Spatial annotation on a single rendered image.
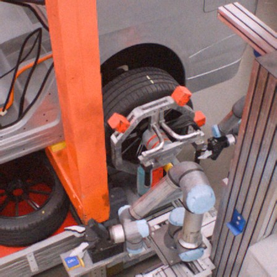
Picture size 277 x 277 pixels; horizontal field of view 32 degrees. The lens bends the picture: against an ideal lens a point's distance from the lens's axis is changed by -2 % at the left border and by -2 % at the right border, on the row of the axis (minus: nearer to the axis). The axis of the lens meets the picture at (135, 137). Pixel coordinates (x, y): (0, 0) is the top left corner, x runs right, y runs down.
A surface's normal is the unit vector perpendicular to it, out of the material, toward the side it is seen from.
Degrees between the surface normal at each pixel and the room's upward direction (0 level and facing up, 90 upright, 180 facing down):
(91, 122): 90
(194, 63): 90
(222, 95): 0
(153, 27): 90
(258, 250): 0
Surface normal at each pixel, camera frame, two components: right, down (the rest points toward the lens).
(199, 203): 0.25, 0.61
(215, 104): 0.00, -0.69
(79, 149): 0.47, 0.64
